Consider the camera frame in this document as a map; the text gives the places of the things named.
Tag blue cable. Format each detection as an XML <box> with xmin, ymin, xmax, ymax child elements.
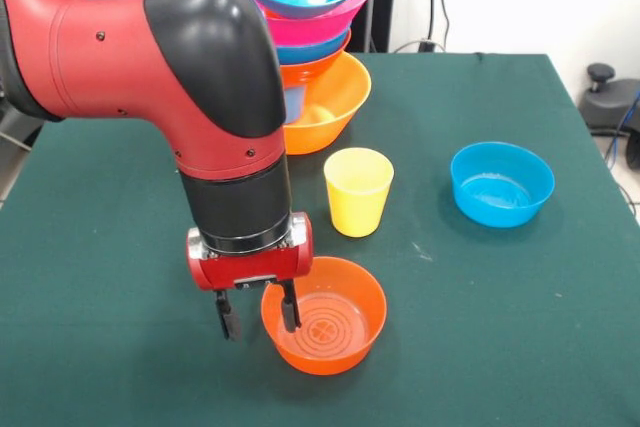
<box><xmin>604</xmin><ymin>91</ymin><xmax>640</xmax><ymax>168</ymax></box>

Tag wide red bowl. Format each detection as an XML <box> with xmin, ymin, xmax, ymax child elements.
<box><xmin>278</xmin><ymin>29</ymin><xmax>353</xmax><ymax>87</ymax></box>

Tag small teal blue bowl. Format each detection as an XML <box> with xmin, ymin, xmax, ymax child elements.
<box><xmin>450</xmin><ymin>141</ymin><xmax>556</xmax><ymax>229</ymax></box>

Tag large orange bowl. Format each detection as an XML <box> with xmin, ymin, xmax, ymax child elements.
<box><xmin>282</xmin><ymin>51</ymin><xmax>373</xmax><ymax>156</ymax></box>

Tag black wall cable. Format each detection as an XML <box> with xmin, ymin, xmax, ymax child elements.
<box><xmin>394</xmin><ymin>0</ymin><xmax>451</xmax><ymax>53</ymax></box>

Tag dark green table cloth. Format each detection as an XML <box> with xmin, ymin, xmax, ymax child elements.
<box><xmin>0</xmin><ymin>50</ymin><xmax>640</xmax><ymax>427</ymax></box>

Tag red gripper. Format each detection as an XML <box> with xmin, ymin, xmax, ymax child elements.
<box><xmin>186</xmin><ymin>229</ymin><xmax>315</xmax><ymax>342</ymax></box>

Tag blue cup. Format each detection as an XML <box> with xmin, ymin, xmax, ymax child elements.
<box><xmin>284</xmin><ymin>86</ymin><xmax>307</xmax><ymax>125</ymax></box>

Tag small red bowl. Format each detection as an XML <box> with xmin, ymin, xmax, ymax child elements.
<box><xmin>260</xmin><ymin>256</ymin><xmax>388</xmax><ymax>377</ymax></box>

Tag black pedestal leg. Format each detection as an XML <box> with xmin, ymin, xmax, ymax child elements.
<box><xmin>579</xmin><ymin>63</ymin><xmax>640</xmax><ymax>171</ymax></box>
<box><xmin>0</xmin><ymin>96</ymin><xmax>46</xmax><ymax>151</ymax></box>

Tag yellow cup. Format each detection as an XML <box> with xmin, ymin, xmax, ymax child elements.
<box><xmin>322</xmin><ymin>147</ymin><xmax>395</xmax><ymax>238</ymax></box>

